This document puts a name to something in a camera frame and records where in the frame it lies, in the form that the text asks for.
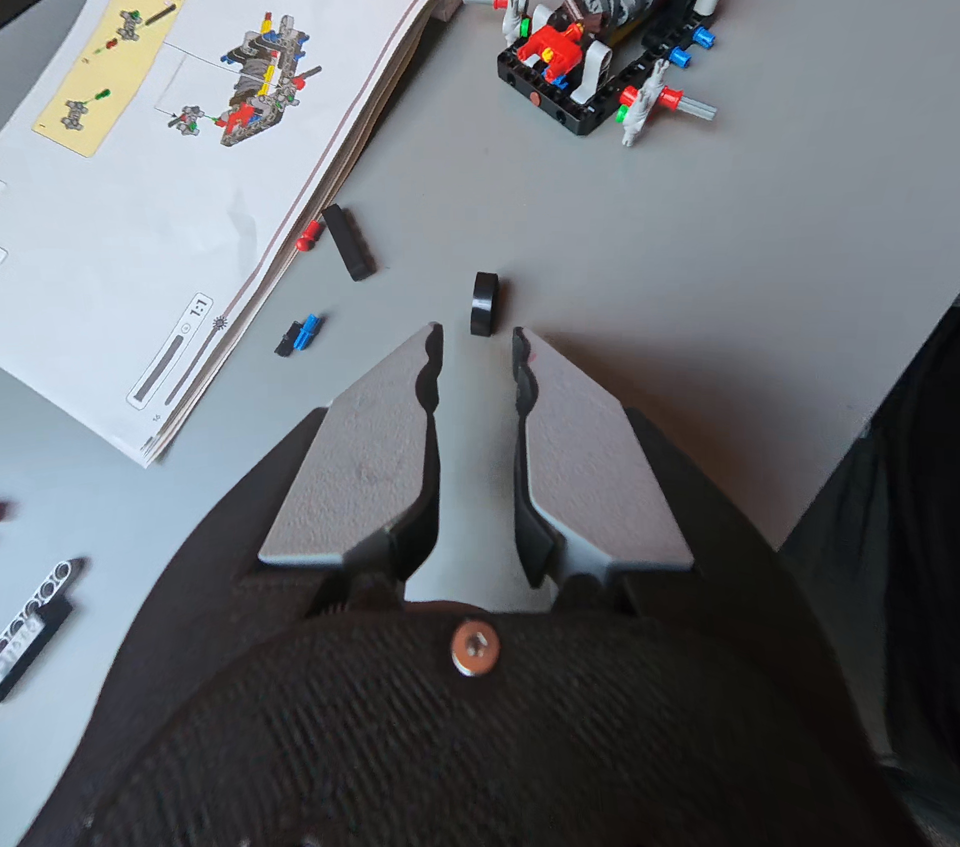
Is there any black lego beam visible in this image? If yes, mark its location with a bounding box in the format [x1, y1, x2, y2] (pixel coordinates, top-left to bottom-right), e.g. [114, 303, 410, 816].
[322, 203, 378, 282]

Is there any lego chassis assembly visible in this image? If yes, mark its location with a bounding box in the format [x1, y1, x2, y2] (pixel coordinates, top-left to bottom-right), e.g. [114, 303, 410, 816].
[461, 0, 740, 147]

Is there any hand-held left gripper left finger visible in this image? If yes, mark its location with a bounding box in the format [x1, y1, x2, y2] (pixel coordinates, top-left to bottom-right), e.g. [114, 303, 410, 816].
[258, 322, 445, 582]

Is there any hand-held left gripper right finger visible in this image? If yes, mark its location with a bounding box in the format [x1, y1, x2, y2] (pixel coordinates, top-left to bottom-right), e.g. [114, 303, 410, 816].
[512, 326, 696, 591]

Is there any small black lego brick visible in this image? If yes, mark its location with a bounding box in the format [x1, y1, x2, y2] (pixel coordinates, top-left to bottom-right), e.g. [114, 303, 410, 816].
[470, 271, 501, 337]

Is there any white instruction booklet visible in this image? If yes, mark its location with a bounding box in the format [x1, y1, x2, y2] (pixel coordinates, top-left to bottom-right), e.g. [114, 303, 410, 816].
[0, 0, 541, 469]

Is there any pile of loose lego pieces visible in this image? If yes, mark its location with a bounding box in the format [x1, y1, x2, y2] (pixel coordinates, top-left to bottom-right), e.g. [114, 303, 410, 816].
[0, 498, 87, 703]

